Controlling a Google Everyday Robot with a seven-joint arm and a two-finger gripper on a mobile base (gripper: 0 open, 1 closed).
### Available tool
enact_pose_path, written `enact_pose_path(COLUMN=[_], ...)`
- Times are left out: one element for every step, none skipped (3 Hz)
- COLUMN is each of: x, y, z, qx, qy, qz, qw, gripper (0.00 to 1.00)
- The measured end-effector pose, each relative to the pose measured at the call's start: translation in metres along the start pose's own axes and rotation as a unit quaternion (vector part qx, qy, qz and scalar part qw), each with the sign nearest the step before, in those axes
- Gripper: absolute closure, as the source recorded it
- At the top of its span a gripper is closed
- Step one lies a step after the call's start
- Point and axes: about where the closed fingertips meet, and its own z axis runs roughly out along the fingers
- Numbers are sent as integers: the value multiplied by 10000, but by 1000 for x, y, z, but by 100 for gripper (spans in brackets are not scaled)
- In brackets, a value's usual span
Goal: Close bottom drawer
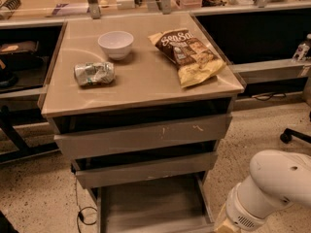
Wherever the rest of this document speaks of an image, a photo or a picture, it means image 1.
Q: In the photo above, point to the grey drawer cabinet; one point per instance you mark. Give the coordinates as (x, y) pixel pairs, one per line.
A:
(144, 79)

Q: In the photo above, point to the grey drawer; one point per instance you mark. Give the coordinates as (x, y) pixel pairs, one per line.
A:
(169, 205)
(145, 165)
(147, 128)

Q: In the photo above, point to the grey middle drawer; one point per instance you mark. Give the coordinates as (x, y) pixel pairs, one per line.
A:
(145, 165)

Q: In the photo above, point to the white bowl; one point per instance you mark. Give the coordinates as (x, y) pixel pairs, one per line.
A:
(116, 45)

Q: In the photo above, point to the black office chair base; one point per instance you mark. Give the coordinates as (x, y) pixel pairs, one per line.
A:
(288, 135)

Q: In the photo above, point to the plastic bottle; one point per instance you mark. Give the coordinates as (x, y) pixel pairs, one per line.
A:
(302, 49)

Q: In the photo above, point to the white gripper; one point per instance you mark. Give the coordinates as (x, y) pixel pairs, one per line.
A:
(240, 211)

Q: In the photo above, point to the black spiral object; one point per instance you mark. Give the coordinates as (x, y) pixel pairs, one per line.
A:
(8, 8)

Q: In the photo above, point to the purple paper on desk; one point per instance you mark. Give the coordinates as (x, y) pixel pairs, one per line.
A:
(70, 9)

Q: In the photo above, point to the grey bottom drawer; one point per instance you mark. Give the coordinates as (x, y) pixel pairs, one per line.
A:
(169, 205)

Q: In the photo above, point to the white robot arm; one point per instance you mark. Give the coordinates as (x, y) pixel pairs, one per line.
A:
(277, 180)

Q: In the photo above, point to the brown box on shelf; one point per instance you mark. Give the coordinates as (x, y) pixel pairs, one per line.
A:
(26, 47)

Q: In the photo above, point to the sea salt chips bag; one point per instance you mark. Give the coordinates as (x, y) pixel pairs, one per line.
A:
(194, 61)

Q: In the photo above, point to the grey top drawer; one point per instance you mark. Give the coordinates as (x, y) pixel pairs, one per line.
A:
(147, 128)

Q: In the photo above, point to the dark shoe on shelf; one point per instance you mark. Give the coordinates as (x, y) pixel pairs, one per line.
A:
(7, 77)

